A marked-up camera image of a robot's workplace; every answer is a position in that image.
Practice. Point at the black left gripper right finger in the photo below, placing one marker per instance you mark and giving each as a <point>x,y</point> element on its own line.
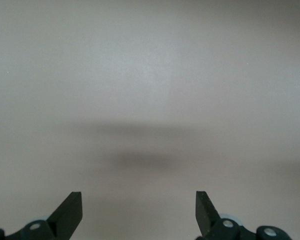
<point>205,215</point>

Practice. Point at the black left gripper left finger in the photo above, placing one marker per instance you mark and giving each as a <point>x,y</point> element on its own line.
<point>67,215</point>

